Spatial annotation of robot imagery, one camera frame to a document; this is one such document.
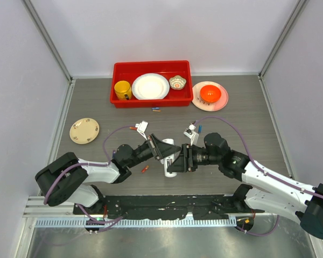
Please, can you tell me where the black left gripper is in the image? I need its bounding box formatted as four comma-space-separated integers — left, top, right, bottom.
127, 134, 181, 169

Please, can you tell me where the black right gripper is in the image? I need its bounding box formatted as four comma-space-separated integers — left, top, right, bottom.
167, 143, 221, 171

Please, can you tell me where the white remote control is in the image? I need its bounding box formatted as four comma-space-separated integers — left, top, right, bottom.
161, 139, 177, 178

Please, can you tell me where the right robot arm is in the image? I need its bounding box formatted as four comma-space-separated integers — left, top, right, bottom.
166, 133, 323, 240

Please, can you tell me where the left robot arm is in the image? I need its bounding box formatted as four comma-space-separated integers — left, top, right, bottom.
35, 134, 181, 214

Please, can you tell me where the red orange battery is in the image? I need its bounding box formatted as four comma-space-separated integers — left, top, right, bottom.
141, 166, 149, 173

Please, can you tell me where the blue orange battery near bin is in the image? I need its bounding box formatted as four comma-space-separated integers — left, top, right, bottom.
151, 107, 161, 112

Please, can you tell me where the pink plate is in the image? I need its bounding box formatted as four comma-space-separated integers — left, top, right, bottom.
192, 81, 229, 112

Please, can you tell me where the white plate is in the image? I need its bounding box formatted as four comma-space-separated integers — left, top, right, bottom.
131, 73, 170, 100

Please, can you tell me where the small patterned flower bowl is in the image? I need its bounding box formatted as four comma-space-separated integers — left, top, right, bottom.
169, 75, 187, 90

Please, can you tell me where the yellow mug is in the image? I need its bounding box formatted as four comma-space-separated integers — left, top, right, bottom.
114, 81, 132, 101

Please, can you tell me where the orange bowl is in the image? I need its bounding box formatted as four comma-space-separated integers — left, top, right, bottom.
200, 84, 222, 103

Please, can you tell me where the cream floral saucer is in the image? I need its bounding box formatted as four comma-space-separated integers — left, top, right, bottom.
69, 118, 100, 145

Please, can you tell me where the red plastic bin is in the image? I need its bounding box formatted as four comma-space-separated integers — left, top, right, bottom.
110, 60, 193, 108

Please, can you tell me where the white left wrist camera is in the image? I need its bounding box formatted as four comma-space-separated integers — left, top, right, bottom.
135, 121, 149, 140

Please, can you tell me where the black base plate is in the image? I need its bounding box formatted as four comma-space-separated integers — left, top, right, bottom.
84, 195, 264, 220

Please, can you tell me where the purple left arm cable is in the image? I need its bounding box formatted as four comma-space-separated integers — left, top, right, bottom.
43, 125, 138, 233

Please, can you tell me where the white slotted cable duct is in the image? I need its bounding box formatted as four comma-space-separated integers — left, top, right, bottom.
35, 216, 237, 228

